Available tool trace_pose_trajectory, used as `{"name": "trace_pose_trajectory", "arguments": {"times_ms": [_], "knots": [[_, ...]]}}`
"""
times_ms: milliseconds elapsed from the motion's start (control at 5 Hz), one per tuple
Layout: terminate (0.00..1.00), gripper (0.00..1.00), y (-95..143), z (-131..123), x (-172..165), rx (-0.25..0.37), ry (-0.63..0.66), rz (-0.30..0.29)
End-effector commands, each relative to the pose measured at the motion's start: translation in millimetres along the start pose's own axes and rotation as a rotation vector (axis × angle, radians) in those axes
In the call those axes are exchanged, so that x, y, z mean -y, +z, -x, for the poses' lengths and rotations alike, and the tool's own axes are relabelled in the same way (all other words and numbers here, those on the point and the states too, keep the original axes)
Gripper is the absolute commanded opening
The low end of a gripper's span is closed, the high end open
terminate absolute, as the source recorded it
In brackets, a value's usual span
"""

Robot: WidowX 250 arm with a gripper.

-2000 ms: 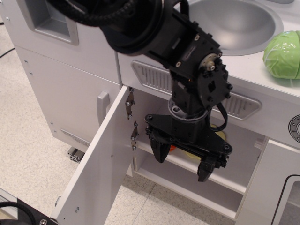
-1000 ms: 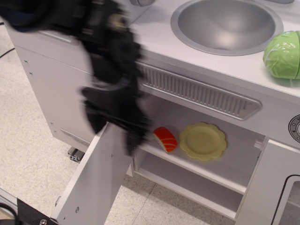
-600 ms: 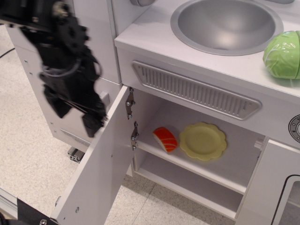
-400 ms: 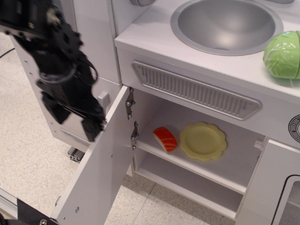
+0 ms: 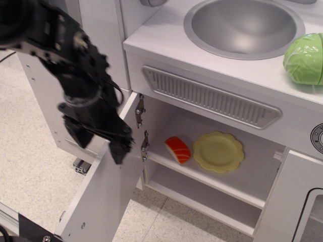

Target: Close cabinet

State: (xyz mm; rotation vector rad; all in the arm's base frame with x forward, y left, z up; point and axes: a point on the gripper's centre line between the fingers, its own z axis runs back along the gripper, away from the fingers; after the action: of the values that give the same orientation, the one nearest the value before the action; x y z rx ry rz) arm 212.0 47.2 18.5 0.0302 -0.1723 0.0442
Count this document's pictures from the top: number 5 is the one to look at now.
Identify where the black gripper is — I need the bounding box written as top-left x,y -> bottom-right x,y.
58,98 -> 134,164

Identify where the white cabinet door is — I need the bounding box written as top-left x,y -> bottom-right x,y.
55,92 -> 144,241

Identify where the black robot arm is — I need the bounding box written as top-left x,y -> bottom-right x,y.
1,1 -> 133,164

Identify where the white toy kitchen cabinet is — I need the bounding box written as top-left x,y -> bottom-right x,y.
19,1 -> 322,241

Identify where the lower metal door hinge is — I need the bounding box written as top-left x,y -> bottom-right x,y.
140,131 -> 150,162

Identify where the metal door hinge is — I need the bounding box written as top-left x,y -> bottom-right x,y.
135,94 -> 146,129
140,131 -> 150,162

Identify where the upper metal door hinge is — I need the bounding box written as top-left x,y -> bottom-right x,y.
135,94 -> 146,129

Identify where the orange salmon sushi toy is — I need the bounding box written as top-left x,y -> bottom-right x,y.
164,136 -> 191,164

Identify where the yellow scalloped toy plate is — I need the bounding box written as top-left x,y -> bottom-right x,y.
193,131 -> 245,173

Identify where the silver faucet base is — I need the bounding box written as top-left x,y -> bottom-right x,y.
140,0 -> 168,8

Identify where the grey vent panel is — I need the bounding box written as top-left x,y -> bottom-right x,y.
141,65 -> 282,130

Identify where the silver round sink basin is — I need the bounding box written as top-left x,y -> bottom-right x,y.
184,1 -> 305,61

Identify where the black oven dial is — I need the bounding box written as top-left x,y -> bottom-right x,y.
310,124 -> 323,153

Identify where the green toy cabbage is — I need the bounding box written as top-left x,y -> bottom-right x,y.
283,33 -> 322,86

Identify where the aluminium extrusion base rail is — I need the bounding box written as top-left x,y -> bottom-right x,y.
73,158 -> 92,176

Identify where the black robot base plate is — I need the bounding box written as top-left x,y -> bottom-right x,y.
18,213 -> 62,242

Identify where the black floor cable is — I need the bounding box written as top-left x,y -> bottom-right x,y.
0,50 -> 17,63

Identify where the black braided cable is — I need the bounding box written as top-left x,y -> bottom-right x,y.
0,224 -> 11,242

